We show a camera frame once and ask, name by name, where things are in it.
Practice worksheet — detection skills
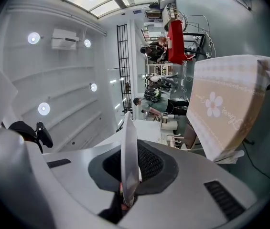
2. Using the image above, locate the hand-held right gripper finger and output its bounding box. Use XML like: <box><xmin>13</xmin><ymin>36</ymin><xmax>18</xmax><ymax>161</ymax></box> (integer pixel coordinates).
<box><xmin>119</xmin><ymin>111</ymin><xmax>140</xmax><ymax>208</ymax></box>

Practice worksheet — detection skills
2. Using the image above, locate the black metal table frame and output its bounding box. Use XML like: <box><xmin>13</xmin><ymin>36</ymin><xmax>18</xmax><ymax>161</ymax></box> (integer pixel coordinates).
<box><xmin>183</xmin><ymin>32</ymin><xmax>206</xmax><ymax>57</ymax></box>

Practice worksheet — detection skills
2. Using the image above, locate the white chair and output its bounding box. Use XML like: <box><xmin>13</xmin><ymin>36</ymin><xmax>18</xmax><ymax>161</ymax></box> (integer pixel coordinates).
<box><xmin>166</xmin><ymin>133</ymin><xmax>188</xmax><ymax>150</ymax></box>

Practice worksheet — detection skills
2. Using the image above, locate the black wire grid rack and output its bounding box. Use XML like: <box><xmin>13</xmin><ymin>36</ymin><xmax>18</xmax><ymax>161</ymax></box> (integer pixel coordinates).
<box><xmin>116</xmin><ymin>24</ymin><xmax>132</xmax><ymax>114</ymax></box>

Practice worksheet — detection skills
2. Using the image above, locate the white cabinet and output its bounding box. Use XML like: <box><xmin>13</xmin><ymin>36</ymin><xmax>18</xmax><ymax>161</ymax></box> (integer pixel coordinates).
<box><xmin>132</xmin><ymin>119</ymin><xmax>162</xmax><ymax>143</ymax></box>

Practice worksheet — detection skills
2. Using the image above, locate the black floor cable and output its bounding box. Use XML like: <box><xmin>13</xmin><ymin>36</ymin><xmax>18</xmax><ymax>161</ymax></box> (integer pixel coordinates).
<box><xmin>241</xmin><ymin>139</ymin><xmax>270</xmax><ymax>186</ymax></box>

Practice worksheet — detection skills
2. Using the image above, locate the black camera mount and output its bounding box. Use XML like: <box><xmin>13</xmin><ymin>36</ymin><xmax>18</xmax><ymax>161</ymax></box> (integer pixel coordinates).
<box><xmin>7</xmin><ymin>120</ymin><xmax>54</xmax><ymax>154</ymax></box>

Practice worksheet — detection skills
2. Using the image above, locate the white ceiling air conditioner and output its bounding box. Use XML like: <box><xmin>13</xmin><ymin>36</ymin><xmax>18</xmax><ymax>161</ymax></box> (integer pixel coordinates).
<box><xmin>51</xmin><ymin>28</ymin><xmax>80</xmax><ymax>51</ymax></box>

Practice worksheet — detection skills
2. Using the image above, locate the table with floral tablecloth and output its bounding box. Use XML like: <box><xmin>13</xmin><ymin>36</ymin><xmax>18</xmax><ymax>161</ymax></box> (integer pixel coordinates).
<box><xmin>186</xmin><ymin>54</ymin><xmax>270</xmax><ymax>163</ymax></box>

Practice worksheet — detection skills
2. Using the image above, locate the red tablecloth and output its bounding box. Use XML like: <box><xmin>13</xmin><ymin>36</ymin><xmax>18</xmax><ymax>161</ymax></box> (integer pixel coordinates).
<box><xmin>167</xmin><ymin>20</ymin><xmax>188</xmax><ymax>65</ymax></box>

